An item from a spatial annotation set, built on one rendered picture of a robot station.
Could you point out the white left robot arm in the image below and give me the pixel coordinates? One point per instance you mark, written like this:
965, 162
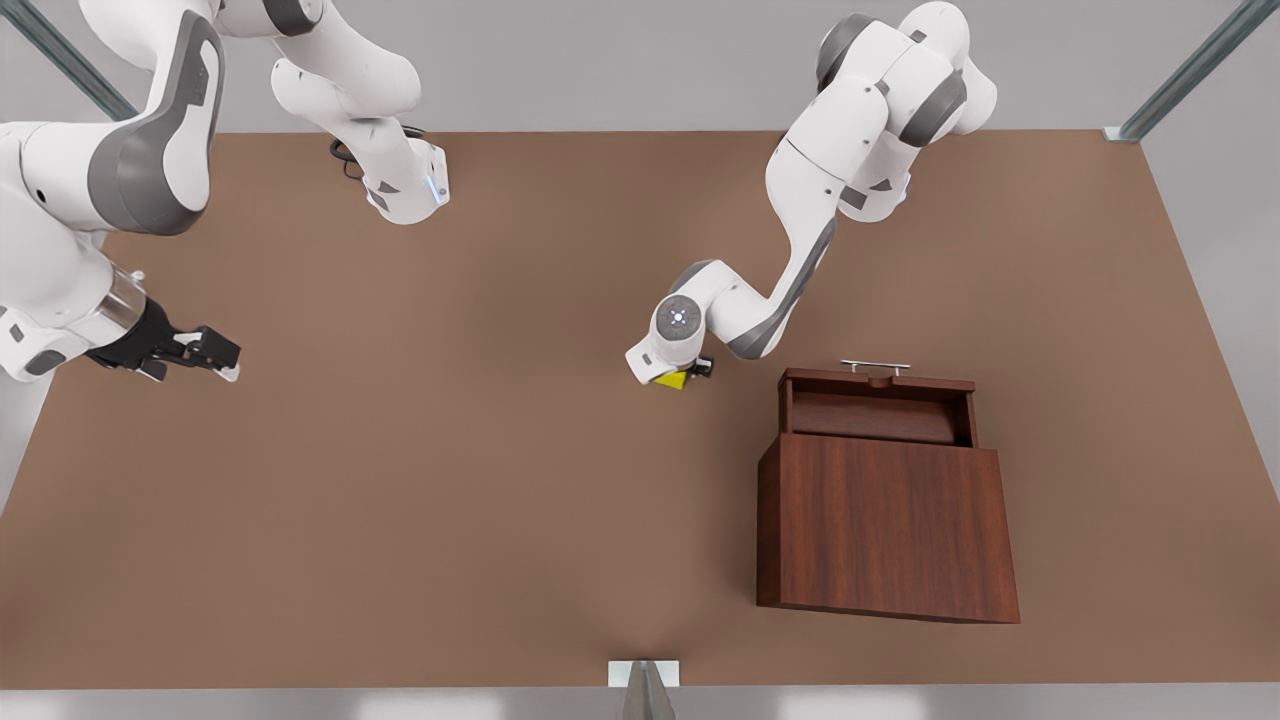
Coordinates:
860, 130

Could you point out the yellow square block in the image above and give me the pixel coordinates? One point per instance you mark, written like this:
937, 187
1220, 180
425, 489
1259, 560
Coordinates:
672, 381

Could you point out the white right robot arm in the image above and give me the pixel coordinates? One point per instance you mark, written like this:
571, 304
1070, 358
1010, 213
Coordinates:
150, 150

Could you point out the silver frame post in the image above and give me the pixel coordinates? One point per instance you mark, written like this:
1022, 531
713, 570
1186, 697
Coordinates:
70, 60
645, 690
1190, 75

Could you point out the dark wooden cabinet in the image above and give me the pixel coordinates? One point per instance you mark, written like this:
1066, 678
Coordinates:
890, 525

